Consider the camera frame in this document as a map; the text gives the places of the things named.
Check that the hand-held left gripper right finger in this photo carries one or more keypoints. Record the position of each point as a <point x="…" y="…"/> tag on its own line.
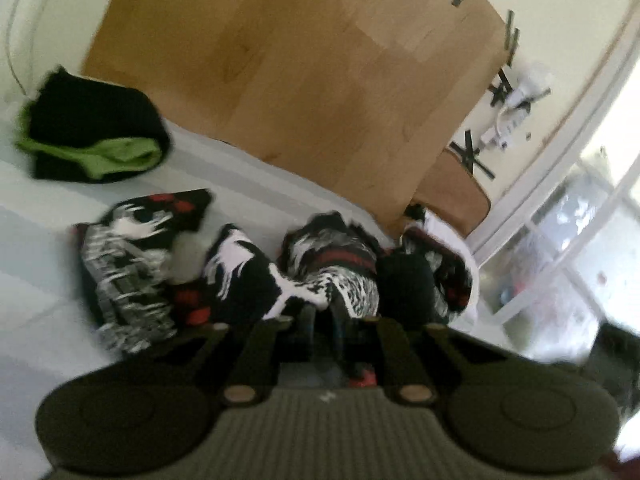
<point x="400" y="355"/>

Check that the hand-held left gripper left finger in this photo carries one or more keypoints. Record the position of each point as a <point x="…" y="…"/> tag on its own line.
<point x="260" y="350"/>

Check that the white cloth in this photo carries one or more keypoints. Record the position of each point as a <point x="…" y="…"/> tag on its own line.
<point x="452" y="240"/>

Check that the skeleton print black garment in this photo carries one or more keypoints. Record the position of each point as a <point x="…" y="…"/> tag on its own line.
<point x="130" y="260"/>

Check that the brown wooden chair seat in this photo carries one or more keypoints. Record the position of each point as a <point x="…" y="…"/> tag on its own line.
<point x="450" y="190"/>

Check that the crossed black tape on board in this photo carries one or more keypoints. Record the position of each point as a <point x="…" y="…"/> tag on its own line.
<point x="470" y="155"/>

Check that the white framed glass door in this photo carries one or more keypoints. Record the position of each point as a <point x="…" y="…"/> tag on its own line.
<point x="565" y="220"/>

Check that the large wooden board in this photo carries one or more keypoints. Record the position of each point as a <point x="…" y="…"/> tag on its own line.
<point x="300" y="70"/>

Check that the black and green folded garment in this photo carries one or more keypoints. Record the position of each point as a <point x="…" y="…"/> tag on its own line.
<point x="95" y="120"/>

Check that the paired black tape strips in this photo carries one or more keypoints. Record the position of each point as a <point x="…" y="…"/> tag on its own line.
<point x="511" y="37"/>

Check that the black tape on wall device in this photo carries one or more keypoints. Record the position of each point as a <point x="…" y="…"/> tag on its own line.
<point x="500" y="89"/>

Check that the white wall device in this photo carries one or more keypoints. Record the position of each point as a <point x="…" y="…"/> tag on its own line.
<point x="520" y="95"/>

